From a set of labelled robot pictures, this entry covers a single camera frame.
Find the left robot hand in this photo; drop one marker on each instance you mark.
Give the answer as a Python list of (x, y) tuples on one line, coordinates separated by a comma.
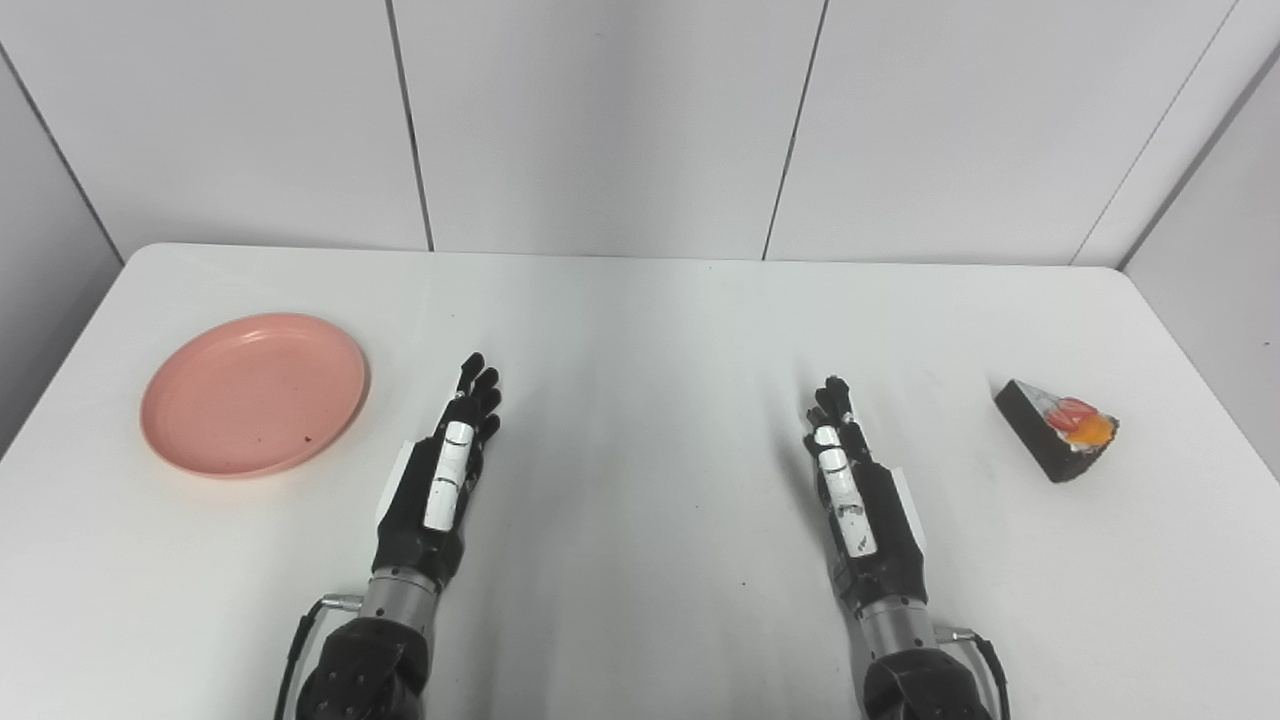
[(430, 500)]

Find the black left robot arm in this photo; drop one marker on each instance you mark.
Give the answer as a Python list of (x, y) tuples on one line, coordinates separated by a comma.
[(375, 650)]

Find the chocolate cake slice with fruit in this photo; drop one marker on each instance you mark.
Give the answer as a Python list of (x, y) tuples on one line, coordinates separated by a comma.
[(1055, 430)]

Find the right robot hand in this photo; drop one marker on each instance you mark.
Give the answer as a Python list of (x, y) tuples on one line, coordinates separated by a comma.
[(868, 510)]

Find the pink plate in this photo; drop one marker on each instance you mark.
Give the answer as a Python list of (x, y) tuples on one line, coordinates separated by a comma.
[(254, 394)]

